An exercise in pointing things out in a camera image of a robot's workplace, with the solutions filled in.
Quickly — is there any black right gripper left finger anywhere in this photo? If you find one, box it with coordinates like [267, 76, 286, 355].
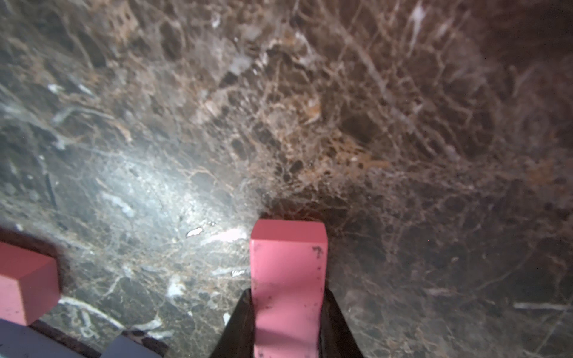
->
[210, 289, 255, 358]

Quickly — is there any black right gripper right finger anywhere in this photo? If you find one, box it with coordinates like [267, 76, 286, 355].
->
[319, 289, 364, 358]

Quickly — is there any pink block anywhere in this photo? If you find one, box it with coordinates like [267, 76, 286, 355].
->
[250, 219, 328, 358]
[1, 243, 61, 326]

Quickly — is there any blue block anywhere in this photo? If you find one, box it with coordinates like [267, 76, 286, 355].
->
[100, 336, 161, 358]
[1, 320, 82, 358]

